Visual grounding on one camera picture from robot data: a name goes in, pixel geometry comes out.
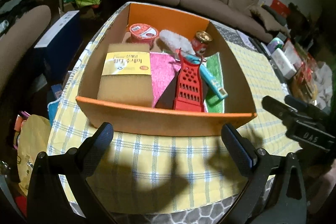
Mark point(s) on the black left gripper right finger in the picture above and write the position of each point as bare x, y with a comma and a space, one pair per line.
274, 192

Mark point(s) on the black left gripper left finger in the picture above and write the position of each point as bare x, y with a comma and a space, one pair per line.
47, 201

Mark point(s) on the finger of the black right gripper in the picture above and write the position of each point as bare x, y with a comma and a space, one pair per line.
278, 109

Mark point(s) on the red plastic grater peeler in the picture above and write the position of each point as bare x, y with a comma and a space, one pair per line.
189, 88

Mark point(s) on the red jar gold lid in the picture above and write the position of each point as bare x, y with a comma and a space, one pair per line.
200, 42

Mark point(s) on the teal brush white fluffy head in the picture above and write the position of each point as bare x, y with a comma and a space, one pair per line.
176, 42

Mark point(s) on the round red white container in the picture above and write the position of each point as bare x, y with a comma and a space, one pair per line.
143, 33

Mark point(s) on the grey stone pattern tablecloth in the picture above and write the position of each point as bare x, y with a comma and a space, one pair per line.
189, 213

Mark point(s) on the white tissue box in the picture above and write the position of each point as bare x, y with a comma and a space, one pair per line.
283, 63

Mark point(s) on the yellow plastic bag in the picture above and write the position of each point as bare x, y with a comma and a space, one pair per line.
33, 139

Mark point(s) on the black remote control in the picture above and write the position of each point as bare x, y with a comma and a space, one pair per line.
259, 48

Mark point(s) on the green cloth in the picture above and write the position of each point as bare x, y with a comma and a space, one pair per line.
213, 103

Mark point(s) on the orange cardboard box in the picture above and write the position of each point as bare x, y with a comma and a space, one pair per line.
162, 119

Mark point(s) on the white blue carton box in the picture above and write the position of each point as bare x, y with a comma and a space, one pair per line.
60, 43

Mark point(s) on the brown chair back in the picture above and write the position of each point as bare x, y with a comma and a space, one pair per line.
20, 37

